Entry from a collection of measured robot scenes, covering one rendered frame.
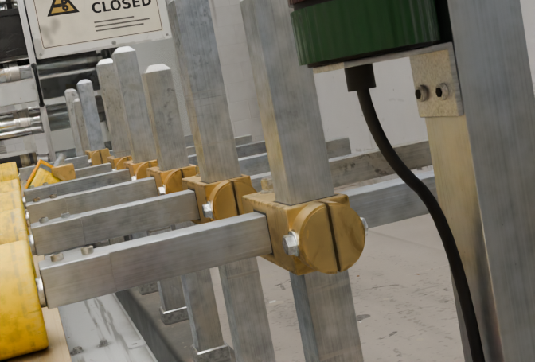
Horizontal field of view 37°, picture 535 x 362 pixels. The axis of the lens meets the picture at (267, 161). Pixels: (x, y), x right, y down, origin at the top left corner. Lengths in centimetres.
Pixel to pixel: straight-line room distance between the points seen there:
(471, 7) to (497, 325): 13
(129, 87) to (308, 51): 99
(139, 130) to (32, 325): 76
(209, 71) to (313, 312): 32
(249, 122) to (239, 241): 896
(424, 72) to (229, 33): 921
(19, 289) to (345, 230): 23
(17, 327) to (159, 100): 54
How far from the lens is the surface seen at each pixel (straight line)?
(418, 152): 95
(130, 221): 85
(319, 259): 56
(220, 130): 82
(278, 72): 57
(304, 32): 33
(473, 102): 34
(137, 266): 60
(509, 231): 36
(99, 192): 109
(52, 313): 72
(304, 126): 58
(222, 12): 957
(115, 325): 174
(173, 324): 135
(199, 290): 109
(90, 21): 286
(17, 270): 58
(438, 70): 35
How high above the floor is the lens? 106
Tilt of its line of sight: 6 degrees down
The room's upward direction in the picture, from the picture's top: 10 degrees counter-clockwise
